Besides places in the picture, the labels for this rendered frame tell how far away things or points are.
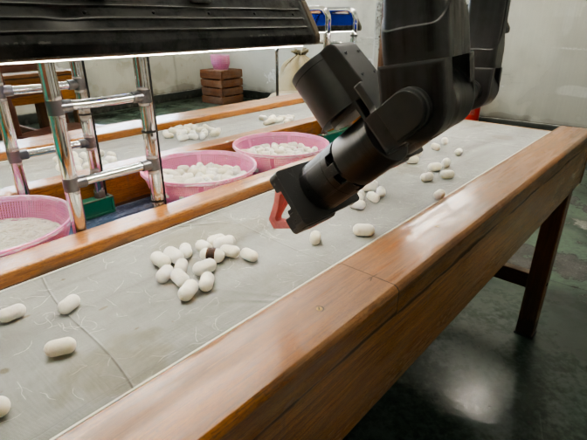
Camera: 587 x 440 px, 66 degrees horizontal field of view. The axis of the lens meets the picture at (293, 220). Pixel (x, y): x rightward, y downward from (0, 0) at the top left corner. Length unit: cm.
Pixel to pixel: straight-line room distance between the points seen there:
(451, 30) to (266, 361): 34
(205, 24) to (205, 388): 46
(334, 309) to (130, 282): 30
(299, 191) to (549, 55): 487
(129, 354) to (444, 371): 128
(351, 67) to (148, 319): 38
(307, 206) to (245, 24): 34
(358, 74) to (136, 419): 36
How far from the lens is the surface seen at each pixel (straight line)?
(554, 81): 528
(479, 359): 177
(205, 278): 63
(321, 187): 47
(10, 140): 101
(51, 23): 57
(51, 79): 76
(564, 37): 525
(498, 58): 80
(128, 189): 116
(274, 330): 52
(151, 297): 64
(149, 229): 81
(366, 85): 43
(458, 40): 41
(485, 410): 159
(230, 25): 70
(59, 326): 63
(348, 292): 58
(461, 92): 41
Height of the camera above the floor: 108
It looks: 24 degrees down
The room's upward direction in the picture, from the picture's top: straight up
